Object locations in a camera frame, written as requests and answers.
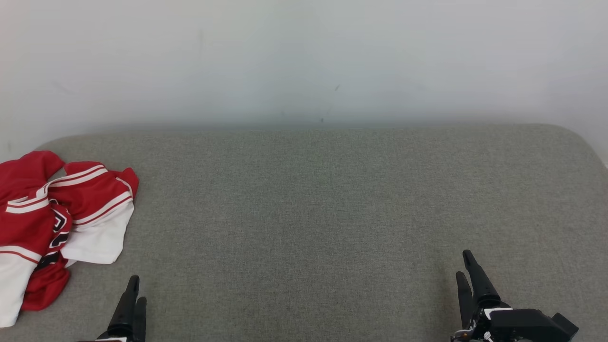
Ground red garment white side stripe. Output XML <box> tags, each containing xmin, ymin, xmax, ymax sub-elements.
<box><xmin>0</xmin><ymin>151</ymin><xmax>72</xmax><ymax>312</ymax></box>

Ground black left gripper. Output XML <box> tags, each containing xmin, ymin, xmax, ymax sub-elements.
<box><xmin>81</xmin><ymin>275</ymin><xmax>147</xmax><ymax>342</ymax></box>

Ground red jersey white sleeves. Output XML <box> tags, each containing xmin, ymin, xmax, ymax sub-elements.
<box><xmin>0</xmin><ymin>161</ymin><xmax>140</xmax><ymax>328</ymax></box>

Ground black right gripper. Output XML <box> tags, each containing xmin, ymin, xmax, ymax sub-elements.
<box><xmin>451</xmin><ymin>250</ymin><xmax>552</xmax><ymax>342</ymax></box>

